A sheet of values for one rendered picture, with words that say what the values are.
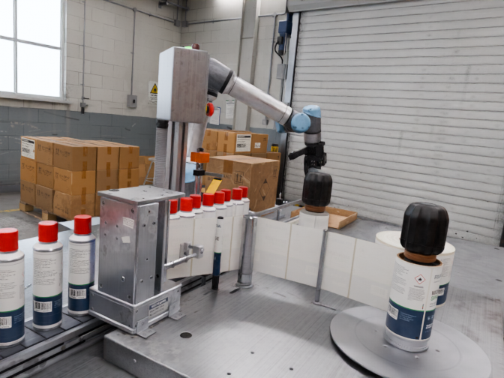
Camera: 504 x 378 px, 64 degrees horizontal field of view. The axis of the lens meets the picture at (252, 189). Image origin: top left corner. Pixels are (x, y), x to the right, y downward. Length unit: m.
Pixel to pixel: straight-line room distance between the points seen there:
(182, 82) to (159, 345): 0.64
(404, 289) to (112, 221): 0.58
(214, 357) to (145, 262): 0.22
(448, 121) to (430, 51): 0.87
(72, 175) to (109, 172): 0.42
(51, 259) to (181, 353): 0.29
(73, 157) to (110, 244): 3.60
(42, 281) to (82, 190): 3.68
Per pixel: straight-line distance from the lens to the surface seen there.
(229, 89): 1.54
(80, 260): 0.89
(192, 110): 1.11
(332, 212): 2.31
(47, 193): 4.88
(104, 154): 4.60
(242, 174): 1.82
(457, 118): 5.36
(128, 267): 0.81
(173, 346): 0.82
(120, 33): 7.45
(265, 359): 0.80
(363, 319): 0.98
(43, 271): 0.85
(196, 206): 1.14
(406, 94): 5.52
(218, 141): 5.06
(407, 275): 0.85
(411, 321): 0.87
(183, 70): 1.10
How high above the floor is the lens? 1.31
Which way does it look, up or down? 10 degrees down
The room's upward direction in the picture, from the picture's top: 5 degrees clockwise
